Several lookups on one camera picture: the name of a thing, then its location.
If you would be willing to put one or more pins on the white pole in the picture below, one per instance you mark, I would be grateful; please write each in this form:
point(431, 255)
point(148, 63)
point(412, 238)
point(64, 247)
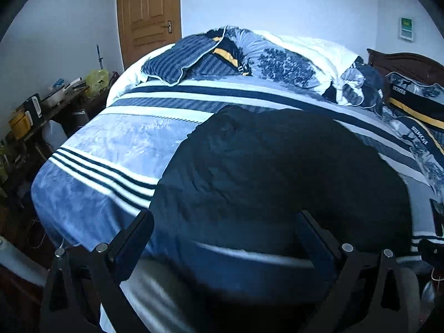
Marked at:
point(19, 260)

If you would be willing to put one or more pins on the black kitchen appliance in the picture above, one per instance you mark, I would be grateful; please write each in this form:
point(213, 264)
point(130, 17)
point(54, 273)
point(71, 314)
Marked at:
point(34, 107)

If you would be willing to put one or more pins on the blue striped bed blanket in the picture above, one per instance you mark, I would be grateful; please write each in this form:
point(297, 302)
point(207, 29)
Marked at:
point(111, 138)

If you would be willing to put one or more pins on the clear plastic jug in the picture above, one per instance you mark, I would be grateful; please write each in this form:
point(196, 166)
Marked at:
point(53, 137)

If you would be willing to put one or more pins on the dark large jacket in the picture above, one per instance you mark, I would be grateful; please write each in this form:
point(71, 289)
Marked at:
point(270, 166)

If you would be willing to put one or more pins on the dark printed pillow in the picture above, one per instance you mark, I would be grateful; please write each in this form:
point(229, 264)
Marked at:
point(416, 100)

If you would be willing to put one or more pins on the dark wooden headboard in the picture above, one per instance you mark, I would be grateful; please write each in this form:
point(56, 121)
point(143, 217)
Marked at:
point(406, 64)

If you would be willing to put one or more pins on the green white wall picture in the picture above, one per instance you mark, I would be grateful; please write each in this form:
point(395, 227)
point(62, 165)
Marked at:
point(406, 27)

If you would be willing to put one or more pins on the dark wooden side table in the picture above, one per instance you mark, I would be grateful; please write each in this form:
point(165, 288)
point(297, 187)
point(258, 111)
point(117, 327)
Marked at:
point(34, 135)

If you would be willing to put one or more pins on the crumpled blue patterned quilt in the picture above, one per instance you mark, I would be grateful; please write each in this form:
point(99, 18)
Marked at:
point(312, 47)

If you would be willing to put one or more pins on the blue striped pillow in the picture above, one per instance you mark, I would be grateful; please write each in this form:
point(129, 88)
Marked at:
point(177, 59)

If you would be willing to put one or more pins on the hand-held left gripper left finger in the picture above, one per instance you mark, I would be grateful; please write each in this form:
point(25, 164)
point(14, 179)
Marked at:
point(133, 242)

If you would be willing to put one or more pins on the yellow plastic bag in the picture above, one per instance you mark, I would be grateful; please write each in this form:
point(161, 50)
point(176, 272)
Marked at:
point(97, 83)

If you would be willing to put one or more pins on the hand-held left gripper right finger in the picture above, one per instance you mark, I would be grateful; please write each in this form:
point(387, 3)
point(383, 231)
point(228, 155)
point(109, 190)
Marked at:
point(317, 246)

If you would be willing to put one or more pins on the yellow container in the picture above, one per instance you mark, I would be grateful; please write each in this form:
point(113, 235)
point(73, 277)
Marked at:
point(19, 121)

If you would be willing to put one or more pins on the brown wooden door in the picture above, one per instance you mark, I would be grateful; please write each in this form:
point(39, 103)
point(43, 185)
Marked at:
point(149, 17)

